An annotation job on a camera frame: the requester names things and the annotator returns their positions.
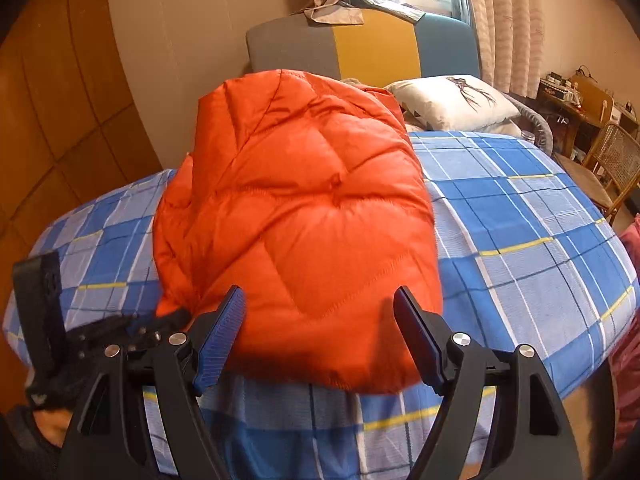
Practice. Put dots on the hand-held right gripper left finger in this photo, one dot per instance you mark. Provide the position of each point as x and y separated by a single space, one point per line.
220 335

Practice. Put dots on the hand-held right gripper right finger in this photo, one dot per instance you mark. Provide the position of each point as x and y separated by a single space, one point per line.
421 335

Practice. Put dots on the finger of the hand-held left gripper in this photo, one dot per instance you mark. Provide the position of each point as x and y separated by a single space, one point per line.
170 319
142 340

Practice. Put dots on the orange down jacket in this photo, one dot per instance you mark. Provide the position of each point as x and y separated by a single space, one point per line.
300 210

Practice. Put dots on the person's left forearm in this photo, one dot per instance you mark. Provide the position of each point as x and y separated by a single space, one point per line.
20 450

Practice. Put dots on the person's left hand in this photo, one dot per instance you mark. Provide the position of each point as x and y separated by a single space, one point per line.
50 422

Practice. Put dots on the blue plaid bed sheet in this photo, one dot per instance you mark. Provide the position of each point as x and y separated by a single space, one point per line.
525 260

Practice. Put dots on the wooden wardrobe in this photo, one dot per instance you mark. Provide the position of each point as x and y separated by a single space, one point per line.
55 110

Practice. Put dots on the pink cloth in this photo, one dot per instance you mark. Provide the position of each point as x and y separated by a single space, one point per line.
627 360

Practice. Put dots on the white printed pillow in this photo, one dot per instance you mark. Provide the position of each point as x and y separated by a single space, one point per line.
450 102

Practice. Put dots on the grey baby cot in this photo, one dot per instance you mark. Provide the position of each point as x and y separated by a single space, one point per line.
537 120

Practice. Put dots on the wicker chair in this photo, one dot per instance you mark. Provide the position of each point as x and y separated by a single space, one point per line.
617 155

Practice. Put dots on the wooden desk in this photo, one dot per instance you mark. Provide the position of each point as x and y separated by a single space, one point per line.
580 115

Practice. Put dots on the desk clutter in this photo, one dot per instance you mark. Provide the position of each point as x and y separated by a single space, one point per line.
557 84

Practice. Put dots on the grey yellow blue headboard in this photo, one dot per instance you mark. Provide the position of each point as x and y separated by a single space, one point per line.
380 45

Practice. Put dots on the grey silver cloth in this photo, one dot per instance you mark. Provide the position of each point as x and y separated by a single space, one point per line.
395 7

